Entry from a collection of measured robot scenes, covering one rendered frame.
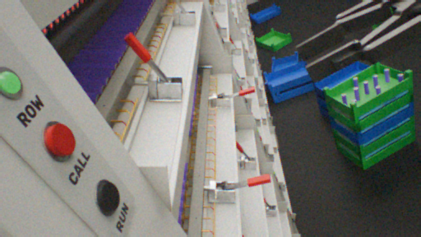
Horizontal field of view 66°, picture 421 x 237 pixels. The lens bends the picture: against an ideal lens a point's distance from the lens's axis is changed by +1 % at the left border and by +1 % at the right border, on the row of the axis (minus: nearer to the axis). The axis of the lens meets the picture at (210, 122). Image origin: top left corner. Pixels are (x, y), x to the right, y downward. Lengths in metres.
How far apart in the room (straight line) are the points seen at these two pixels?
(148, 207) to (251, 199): 0.55
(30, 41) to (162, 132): 0.19
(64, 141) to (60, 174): 0.02
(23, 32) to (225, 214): 0.39
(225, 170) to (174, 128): 0.23
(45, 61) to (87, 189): 0.07
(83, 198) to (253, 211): 0.60
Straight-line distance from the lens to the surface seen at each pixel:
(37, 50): 0.19
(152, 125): 0.36
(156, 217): 0.25
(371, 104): 1.55
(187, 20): 0.64
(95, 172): 0.19
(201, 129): 0.61
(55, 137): 0.17
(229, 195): 0.51
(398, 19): 0.52
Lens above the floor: 1.29
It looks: 32 degrees down
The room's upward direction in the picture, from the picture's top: 26 degrees counter-clockwise
